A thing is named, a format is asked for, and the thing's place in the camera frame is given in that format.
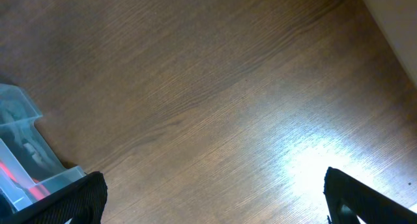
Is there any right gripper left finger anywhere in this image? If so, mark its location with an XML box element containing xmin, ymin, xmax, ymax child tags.
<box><xmin>1</xmin><ymin>171</ymin><xmax>108</xmax><ymax>224</ymax></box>

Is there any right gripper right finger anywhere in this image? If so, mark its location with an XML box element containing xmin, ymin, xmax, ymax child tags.
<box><xmin>323</xmin><ymin>167</ymin><xmax>416</xmax><ymax>224</ymax></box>

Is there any black garment with red trim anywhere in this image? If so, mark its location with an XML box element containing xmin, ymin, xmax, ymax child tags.
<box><xmin>1</xmin><ymin>162</ymin><xmax>51</xmax><ymax>201</ymax></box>

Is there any clear plastic storage container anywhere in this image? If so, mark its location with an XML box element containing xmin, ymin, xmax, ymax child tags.
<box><xmin>1</xmin><ymin>84</ymin><xmax>85</xmax><ymax>212</ymax></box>

